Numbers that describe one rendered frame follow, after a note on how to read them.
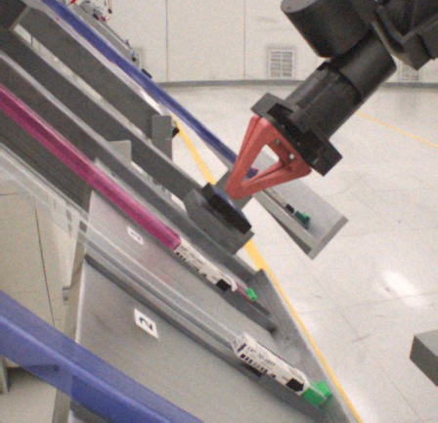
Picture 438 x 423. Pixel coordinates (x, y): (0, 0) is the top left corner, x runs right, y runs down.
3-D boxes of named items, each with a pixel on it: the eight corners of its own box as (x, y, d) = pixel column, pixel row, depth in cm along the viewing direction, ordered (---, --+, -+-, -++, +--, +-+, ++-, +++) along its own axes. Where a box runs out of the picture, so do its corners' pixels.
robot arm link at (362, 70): (413, 71, 46) (378, 58, 51) (381, 18, 42) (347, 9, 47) (365, 119, 47) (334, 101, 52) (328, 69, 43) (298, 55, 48)
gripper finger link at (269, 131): (209, 179, 46) (284, 105, 45) (197, 158, 52) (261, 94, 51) (259, 227, 49) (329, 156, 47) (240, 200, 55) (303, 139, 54)
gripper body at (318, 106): (285, 122, 43) (344, 63, 42) (253, 104, 52) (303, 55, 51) (330, 173, 45) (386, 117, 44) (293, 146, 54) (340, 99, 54)
